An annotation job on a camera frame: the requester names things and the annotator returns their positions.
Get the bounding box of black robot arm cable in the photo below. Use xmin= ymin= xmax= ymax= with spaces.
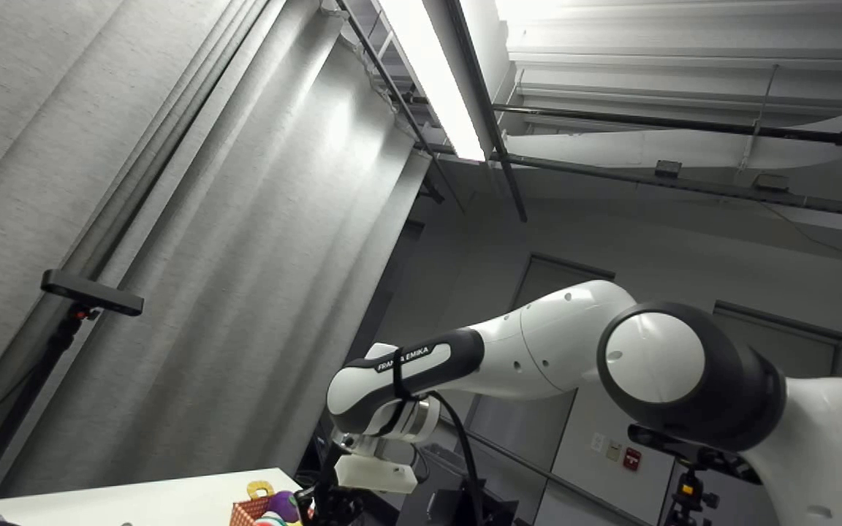
xmin=389 ymin=348 xmax=491 ymax=526

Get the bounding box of white printed camera mount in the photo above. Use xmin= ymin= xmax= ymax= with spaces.
xmin=332 ymin=450 xmax=422 ymax=497

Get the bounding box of black ceiling pipe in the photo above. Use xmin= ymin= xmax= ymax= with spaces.
xmin=491 ymin=87 xmax=842 ymax=152

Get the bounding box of black bar camera on pole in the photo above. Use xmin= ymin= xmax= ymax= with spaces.
xmin=39 ymin=268 xmax=146 ymax=317

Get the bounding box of yellow toy ring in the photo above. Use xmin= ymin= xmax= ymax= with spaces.
xmin=243 ymin=475 xmax=278 ymax=503

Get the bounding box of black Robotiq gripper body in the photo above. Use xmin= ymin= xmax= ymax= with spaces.
xmin=320 ymin=481 xmax=402 ymax=526

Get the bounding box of grey camera pole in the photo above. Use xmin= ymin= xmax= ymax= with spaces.
xmin=0 ymin=301 xmax=94 ymax=510

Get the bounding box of black stereo camera on tripod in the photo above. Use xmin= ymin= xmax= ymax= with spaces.
xmin=626 ymin=420 xmax=767 ymax=526

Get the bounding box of long ceiling light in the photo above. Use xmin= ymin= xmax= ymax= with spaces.
xmin=376 ymin=0 xmax=488 ymax=164

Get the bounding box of orange toy box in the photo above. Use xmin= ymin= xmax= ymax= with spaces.
xmin=228 ymin=497 xmax=285 ymax=526

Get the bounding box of purple toy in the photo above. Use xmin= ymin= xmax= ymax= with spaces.
xmin=266 ymin=487 xmax=304 ymax=522

